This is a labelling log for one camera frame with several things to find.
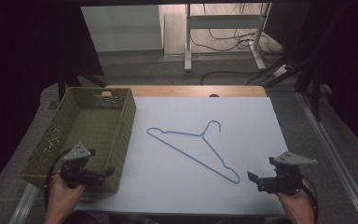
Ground white power strip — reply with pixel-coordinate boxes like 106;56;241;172
272;63;291;78

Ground blue wire clothes hanger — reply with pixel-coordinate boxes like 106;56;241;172
145;119;241;185

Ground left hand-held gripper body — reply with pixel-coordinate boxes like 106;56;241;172
60;142;107;189

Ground black stand leg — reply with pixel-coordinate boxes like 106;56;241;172
310;69;324;123
57;69;109;101

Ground metal floor rail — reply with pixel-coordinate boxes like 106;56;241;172
296;92;358;224
8;182;41;224

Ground white metal desk frame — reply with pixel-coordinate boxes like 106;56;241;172
184;3;272;73

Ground person's left hand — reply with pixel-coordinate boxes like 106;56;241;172
44;175;87;218

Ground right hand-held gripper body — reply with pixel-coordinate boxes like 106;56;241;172
255;150;319;196

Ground green plastic basket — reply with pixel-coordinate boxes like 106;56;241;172
19;86;137;193

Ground white table mat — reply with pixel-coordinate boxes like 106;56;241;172
74;96;291;217

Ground person's right hand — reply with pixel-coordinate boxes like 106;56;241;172
275;178;317;218

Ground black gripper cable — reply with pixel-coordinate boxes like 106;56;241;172
43;148;73;213
300;175;321;224

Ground black floor cables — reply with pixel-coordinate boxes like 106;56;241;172
188;3;296;87

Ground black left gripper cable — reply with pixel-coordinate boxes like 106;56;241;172
43;148;73;213

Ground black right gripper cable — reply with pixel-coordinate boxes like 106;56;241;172
300;175;321;224

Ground black curtain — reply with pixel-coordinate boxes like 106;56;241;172
0;0;104;200
264;0;358;162

